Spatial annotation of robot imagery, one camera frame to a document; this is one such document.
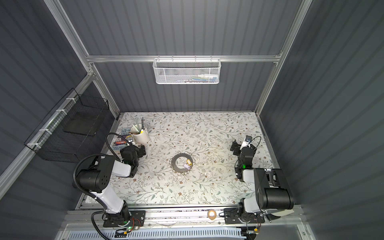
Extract white pen cup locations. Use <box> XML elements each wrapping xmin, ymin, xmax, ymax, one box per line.
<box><xmin>131</xmin><ymin>124</ymin><xmax>150</xmax><ymax>145</ymax></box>

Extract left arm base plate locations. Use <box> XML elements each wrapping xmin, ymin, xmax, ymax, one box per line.
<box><xmin>103</xmin><ymin>211</ymin><xmax>146</xmax><ymax>228</ymax></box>

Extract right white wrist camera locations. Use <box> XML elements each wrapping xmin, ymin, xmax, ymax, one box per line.
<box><xmin>240</xmin><ymin>136</ymin><xmax>253</xmax><ymax>150</ymax></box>

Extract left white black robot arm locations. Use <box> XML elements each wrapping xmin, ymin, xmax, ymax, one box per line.
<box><xmin>73</xmin><ymin>145</ymin><xmax>146</xmax><ymax>215</ymax></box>

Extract colourful paperback book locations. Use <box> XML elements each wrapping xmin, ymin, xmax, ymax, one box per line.
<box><xmin>112</xmin><ymin>128</ymin><xmax>134</xmax><ymax>152</ymax></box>

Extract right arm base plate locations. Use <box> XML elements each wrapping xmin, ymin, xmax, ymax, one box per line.
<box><xmin>224</xmin><ymin>208</ymin><xmax>265</xmax><ymax>225</ymax></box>

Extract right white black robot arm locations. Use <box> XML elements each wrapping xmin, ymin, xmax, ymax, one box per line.
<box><xmin>225</xmin><ymin>136</ymin><xmax>295</xmax><ymax>224</ymax></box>

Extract black wire mesh basket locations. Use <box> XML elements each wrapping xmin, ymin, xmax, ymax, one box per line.
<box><xmin>25</xmin><ymin>92</ymin><xmax>110</xmax><ymax>163</ymax></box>

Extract white wire mesh basket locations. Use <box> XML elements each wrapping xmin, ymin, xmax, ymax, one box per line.
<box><xmin>153</xmin><ymin>58</ymin><xmax>222</xmax><ymax>85</ymax></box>

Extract roll of tape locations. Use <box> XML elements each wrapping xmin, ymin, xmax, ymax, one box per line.
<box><xmin>207</xmin><ymin>210</ymin><xmax>217</xmax><ymax>221</ymax></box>

